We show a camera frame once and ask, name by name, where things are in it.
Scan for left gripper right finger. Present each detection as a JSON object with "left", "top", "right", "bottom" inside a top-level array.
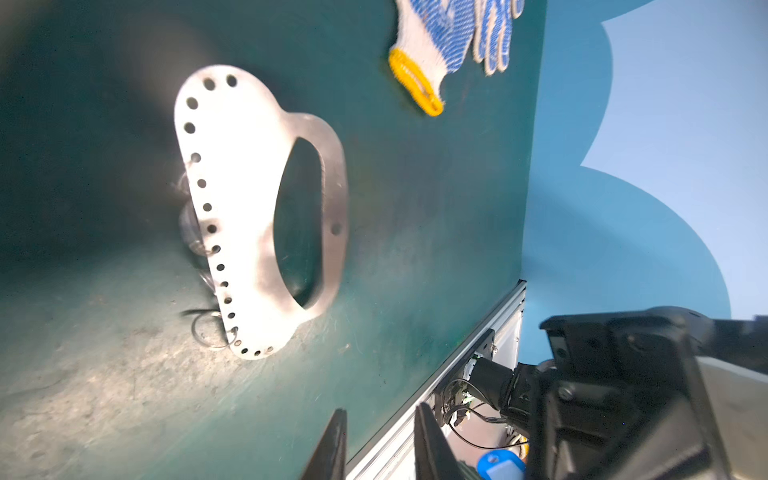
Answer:
[{"left": 414, "top": 403, "right": 480, "bottom": 480}]

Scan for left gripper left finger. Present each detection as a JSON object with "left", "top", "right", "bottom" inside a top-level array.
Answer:
[{"left": 300, "top": 409, "right": 348, "bottom": 480}]

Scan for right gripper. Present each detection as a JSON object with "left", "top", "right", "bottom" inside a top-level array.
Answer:
[{"left": 526, "top": 307, "right": 767, "bottom": 479}]

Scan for blue-capped keys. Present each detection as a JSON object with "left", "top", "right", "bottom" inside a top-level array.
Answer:
[{"left": 476, "top": 450, "right": 526, "bottom": 480}]

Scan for right blue dotted glove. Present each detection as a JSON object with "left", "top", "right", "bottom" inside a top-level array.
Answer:
[{"left": 472, "top": 0, "right": 525, "bottom": 76}]

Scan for blue dotted glove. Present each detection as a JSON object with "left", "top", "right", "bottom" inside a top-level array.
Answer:
[
  {"left": 472, "top": 0, "right": 525, "bottom": 76},
  {"left": 388, "top": 0, "right": 475, "bottom": 117}
]

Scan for left blue dotted glove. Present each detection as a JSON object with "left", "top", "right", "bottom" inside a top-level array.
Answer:
[{"left": 388, "top": 0, "right": 475, "bottom": 117}]

